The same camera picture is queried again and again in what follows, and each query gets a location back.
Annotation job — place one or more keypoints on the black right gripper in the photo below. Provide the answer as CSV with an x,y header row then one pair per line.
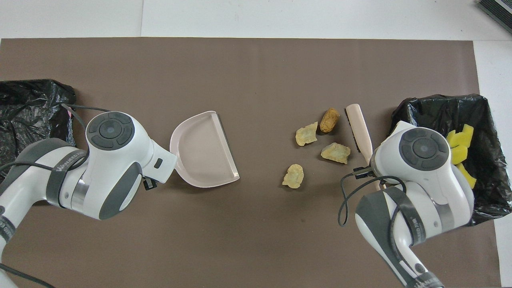
x,y
364,172

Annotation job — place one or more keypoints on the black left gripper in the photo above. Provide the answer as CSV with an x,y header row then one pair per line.
x,y
150,184

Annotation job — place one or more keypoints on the pale beige sponge chunk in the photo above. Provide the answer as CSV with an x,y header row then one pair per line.
x,y
336,152
306,135
293,176

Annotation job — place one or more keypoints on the pink brush with black bristles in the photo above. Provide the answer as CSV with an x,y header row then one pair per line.
x,y
360,128

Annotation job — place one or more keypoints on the orange brown sponge lump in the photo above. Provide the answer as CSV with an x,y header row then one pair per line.
x,y
329,120

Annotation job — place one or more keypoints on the pink plastic dustpan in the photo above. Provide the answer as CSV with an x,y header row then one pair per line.
x,y
204,152

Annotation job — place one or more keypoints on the green and yellow sponge piece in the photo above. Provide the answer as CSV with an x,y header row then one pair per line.
x,y
460,154

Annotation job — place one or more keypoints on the small yellow sponge wedge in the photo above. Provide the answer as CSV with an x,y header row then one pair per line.
x,y
468,178

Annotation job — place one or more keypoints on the large notched yellow sponge piece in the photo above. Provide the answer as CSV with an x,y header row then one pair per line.
x,y
464,136

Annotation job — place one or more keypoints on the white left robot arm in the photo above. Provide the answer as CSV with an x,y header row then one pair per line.
x,y
112,168

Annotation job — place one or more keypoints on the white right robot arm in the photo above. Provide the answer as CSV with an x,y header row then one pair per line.
x,y
424,176

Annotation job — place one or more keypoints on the bin lined with black bag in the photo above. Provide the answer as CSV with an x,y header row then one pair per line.
x,y
492,120
32,104

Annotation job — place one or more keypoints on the brown table mat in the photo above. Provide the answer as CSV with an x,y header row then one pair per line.
x,y
256,60

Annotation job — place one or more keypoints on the grey ribbed device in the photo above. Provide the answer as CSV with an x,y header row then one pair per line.
x,y
500,10

